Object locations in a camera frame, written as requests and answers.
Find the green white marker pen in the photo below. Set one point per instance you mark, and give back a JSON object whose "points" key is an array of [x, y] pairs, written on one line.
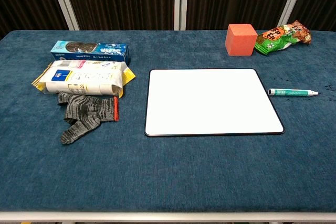
{"points": [[288, 92]]}

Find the white rectangular board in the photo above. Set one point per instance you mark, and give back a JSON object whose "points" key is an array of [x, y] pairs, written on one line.
{"points": [[210, 100]]}

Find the blue table cloth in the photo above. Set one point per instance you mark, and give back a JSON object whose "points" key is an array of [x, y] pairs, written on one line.
{"points": [[168, 169]]}

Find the grey striped sock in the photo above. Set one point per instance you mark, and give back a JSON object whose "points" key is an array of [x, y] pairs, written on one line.
{"points": [[86, 108]]}

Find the white yellow snack package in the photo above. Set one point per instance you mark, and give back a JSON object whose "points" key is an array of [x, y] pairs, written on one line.
{"points": [[84, 77]]}

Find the orange foam cube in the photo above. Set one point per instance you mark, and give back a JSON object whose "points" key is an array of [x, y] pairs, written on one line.
{"points": [[240, 40]]}

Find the blue cookie box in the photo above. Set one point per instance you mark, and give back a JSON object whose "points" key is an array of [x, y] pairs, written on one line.
{"points": [[86, 51]]}

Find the green orange snack bag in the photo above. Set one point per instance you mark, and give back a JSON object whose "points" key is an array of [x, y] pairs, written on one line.
{"points": [[278, 39]]}

